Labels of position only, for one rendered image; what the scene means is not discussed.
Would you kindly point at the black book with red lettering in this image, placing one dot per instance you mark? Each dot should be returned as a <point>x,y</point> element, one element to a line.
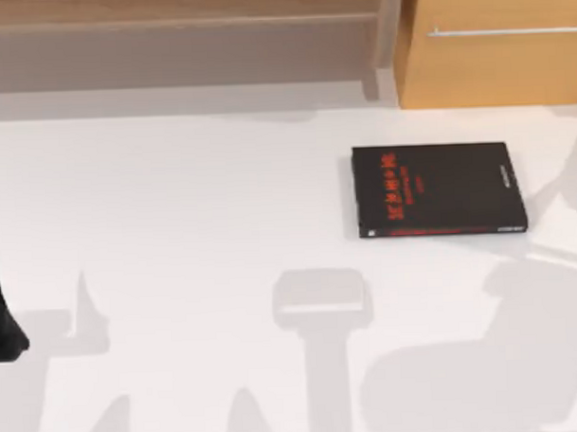
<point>434,192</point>

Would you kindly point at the brown wooden open shelf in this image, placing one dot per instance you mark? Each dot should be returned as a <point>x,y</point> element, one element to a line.
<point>178,44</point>

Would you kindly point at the light wooden cupboard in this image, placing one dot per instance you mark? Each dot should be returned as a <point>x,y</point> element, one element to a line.
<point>492,71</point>

